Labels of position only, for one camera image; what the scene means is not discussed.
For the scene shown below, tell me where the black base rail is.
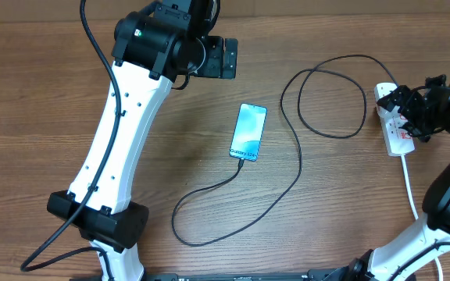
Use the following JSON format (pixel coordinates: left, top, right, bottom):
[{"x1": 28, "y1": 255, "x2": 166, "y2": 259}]
[{"x1": 70, "y1": 268, "x2": 417, "y2": 281}]

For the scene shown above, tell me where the black charging cable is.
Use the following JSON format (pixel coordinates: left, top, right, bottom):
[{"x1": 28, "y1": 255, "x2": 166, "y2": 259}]
[{"x1": 170, "y1": 54, "x2": 400, "y2": 247}]

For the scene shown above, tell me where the white power strip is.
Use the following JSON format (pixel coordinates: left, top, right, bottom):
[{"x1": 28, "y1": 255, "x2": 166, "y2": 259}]
[{"x1": 376, "y1": 105, "x2": 415, "y2": 157}]

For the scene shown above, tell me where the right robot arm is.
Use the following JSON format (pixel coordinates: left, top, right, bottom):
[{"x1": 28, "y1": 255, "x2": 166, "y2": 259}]
[{"x1": 330, "y1": 75, "x2": 450, "y2": 280}]

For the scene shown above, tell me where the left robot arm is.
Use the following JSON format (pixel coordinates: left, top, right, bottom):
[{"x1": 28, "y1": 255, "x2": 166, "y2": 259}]
[{"x1": 47, "y1": 1, "x2": 238, "y2": 280}]

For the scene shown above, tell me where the smartphone with blue screen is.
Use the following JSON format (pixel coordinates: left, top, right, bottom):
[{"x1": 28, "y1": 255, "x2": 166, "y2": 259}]
[{"x1": 229, "y1": 103, "x2": 267, "y2": 162}]

